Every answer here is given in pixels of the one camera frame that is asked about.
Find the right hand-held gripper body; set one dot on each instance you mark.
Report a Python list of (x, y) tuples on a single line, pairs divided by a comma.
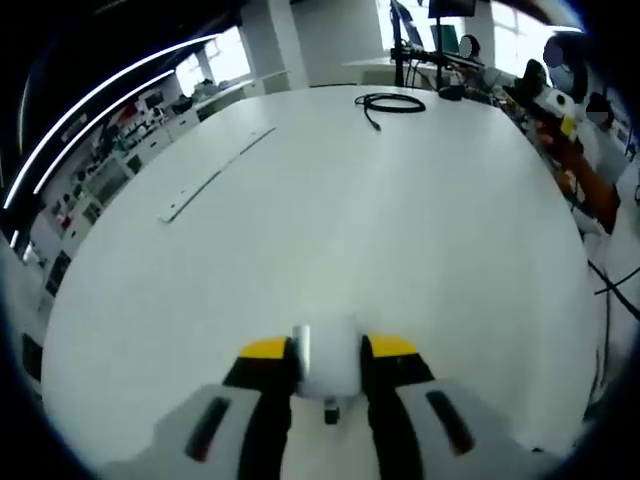
[(552, 102)]

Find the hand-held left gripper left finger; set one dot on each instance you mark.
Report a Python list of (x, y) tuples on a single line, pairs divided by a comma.
[(215, 430)]

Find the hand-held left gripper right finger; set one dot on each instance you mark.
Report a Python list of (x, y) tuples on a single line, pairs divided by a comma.
[(425, 425)]

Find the white charger adapter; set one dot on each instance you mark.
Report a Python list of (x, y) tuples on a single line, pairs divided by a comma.
[(330, 355)]

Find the white desk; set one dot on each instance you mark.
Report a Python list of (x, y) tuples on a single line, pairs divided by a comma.
[(350, 225)]

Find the metal strip in desk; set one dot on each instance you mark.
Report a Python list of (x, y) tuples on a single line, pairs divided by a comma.
[(210, 182)]

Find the black monitor stand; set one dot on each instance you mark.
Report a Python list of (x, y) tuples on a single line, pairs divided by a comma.
[(441, 60)]

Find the green screen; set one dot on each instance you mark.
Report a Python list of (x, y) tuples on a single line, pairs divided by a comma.
[(445, 39)]

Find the black monitor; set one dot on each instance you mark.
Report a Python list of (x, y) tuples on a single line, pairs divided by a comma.
[(452, 7)]

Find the white side table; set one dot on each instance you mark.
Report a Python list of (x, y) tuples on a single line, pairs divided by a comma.
[(370, 70)]

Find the white storage shelves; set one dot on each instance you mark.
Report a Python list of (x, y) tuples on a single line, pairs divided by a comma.
[(110, 170)]

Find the ceiling light strip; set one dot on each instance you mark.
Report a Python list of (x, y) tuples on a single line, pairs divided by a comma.
[(200, 40), (165, 76)]

